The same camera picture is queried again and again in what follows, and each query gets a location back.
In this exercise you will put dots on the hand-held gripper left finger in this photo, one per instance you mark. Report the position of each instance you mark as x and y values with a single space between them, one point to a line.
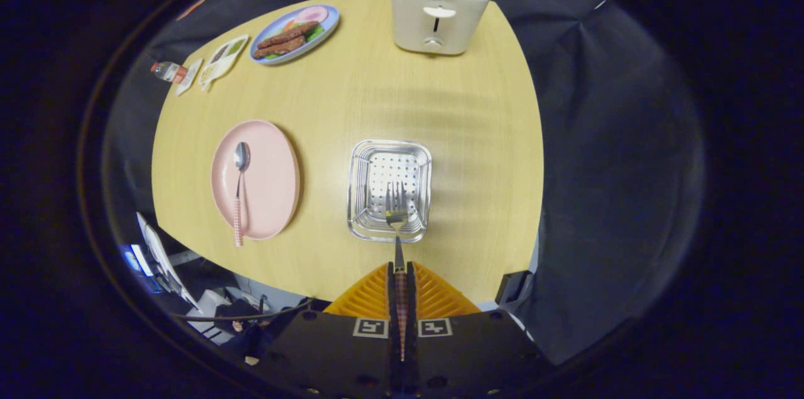
392 298

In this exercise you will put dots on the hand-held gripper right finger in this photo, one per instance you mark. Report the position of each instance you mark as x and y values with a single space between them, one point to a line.
412 298

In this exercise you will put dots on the black box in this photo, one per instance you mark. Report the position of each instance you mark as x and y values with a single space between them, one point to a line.
512 289

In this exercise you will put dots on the metal drain basket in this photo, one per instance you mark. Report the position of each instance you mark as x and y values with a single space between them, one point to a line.
377 173

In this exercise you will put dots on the pink plate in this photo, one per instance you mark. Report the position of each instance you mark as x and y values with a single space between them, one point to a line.
270 179

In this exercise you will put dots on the white panel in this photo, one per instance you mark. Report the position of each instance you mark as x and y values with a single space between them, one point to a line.
163 261

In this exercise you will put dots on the black backdrop cloth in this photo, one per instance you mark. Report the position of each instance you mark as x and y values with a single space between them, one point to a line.
615 166

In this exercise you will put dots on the blue lit screen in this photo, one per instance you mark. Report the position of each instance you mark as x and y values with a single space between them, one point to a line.
137 264

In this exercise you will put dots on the brown sausage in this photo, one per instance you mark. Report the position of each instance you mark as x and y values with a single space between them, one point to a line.
279 48
289 34

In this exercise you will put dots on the green lettuce leaf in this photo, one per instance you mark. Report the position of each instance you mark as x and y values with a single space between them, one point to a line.
315 33

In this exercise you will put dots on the white toaster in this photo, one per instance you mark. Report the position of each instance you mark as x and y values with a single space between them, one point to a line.
408 16

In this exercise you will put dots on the blue plate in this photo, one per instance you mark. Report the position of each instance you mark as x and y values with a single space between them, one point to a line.
331 21

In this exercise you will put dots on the white compartment sauce dish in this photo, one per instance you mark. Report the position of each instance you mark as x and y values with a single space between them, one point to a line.
223 60

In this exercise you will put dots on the pink ham slice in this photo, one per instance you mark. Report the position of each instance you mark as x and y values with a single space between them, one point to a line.
312 14

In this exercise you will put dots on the white square coaster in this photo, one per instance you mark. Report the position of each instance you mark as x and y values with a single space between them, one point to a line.
191 76

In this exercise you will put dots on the clear plastic bottle red label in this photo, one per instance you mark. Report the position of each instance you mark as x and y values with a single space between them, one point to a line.
166 71

